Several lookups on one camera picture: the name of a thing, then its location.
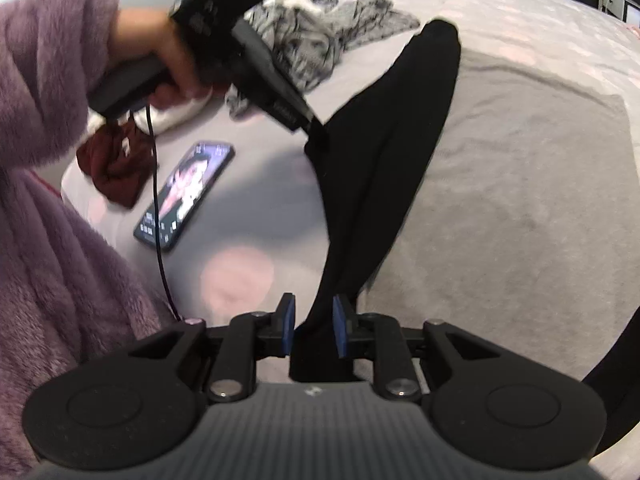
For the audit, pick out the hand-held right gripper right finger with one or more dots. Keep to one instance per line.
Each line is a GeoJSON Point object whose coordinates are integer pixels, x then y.
{"type": "Point", "coordinates": [341, 327]}

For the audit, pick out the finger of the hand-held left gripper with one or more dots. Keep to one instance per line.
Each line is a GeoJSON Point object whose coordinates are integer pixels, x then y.
{"type": "Point", "coordinates": [320, 132]}

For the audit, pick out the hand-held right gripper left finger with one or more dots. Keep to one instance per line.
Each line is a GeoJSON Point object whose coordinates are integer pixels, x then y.
{"type": "Point", "coordinates": [287, 325]}

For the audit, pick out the grey shirt with black sleeves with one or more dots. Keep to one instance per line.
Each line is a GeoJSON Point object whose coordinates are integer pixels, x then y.
{"type": "Point", "coordinates": [500, 185]}

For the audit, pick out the person's left forearm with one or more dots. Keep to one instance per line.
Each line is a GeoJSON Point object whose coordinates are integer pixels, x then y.
{"type": "Point", "coordinates": [45, 60]}

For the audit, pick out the person's left hand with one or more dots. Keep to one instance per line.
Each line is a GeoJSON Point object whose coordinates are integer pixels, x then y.
{"type": "Point", "coordinates": [145, 35]}

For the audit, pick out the grey striped garment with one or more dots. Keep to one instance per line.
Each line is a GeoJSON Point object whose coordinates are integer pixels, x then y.
{"type": "Point", "coordinates": [300, 45]}

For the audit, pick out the polka dot bedspread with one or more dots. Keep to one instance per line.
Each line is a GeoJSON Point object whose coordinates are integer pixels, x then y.
{"type": "Point", "coordinates": [260, 200]}

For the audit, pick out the white garment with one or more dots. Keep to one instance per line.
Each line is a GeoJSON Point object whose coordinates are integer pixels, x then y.
{"type": "Point", "coordinates": [170, 117]}

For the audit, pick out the smartphone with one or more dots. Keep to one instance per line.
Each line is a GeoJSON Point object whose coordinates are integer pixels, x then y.
{"type": "Point", "coordinates": [185, 195]}

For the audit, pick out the maroon garment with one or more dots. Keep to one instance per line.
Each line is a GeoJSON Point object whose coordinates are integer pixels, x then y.
{"type": "Point", "coordinates": [120, 170]}

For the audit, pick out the person's purple fleece robe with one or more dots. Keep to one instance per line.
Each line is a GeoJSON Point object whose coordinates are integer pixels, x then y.
{"type": "Point", "coordinates": [60, 285]}

